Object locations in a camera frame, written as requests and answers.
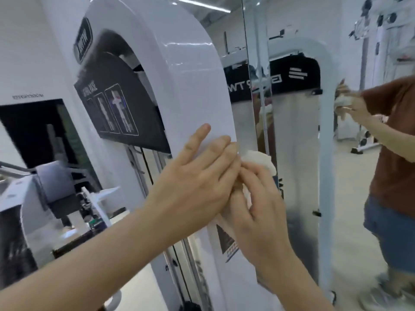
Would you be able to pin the black exercise instruction placard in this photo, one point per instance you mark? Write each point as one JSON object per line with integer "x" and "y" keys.
{"x": 136, "y": 110}

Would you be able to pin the white gym machine frame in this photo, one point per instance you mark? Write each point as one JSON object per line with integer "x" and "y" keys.
{"x": 181, "y": 77}

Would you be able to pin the person's right hand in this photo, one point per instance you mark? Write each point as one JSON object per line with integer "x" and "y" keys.
{"x": 262, "y": 223}

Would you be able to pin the black square cushion pad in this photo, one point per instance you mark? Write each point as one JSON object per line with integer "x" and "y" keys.
{"x": 58, "y": 187}

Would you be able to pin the person's left forearm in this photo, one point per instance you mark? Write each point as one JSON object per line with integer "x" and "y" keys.
{"x": 81, "y": 272}

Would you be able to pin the person's left hand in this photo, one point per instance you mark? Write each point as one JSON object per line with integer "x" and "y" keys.
{"x": 191, "y": 194}

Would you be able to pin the white cleaning wipe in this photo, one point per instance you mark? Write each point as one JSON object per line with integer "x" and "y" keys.
{"x": 259, "y": 158}

